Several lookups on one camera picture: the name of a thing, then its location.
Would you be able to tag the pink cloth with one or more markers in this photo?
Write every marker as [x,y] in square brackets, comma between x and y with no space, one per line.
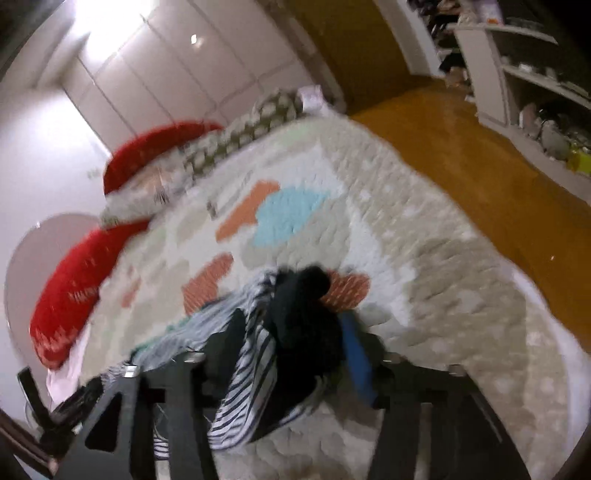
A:
[315,99]

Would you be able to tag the shoe rack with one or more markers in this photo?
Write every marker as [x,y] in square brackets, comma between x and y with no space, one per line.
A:
[443,46]

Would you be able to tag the round pale headboard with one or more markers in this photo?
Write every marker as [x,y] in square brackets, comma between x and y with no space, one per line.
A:
[37,258]

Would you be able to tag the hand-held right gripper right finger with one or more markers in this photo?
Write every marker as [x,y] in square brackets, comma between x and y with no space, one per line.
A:
[358,364]

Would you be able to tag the wooden door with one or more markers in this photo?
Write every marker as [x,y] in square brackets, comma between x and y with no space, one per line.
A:
[360,46]

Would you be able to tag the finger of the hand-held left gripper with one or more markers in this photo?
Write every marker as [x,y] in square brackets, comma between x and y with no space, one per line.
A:
[69,415]

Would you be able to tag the patchwork dotted quilt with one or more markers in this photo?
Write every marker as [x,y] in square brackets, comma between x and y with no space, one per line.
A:
[438,277]

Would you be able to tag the black and white striped pants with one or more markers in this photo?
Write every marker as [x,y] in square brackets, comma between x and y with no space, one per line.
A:
[300,314]

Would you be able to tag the olive hedgehog print bolster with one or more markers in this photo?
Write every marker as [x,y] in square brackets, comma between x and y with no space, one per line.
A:
[240,129]

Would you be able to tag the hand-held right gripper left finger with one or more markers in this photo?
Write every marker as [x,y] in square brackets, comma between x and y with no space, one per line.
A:
[184,392]

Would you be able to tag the red patterned pillow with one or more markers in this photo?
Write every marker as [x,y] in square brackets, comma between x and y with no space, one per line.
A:
[69,295]
[138,157]

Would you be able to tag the white wardrobe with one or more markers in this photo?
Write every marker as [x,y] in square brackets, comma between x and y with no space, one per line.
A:
[207,69]

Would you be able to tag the white shelf unit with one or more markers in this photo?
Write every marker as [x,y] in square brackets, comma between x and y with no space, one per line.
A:
[489,83]

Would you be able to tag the yellow bottle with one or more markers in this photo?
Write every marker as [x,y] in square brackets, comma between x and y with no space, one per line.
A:
[581,160]

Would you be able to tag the floral print pillow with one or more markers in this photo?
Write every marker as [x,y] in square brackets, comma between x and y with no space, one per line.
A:
[138,198]

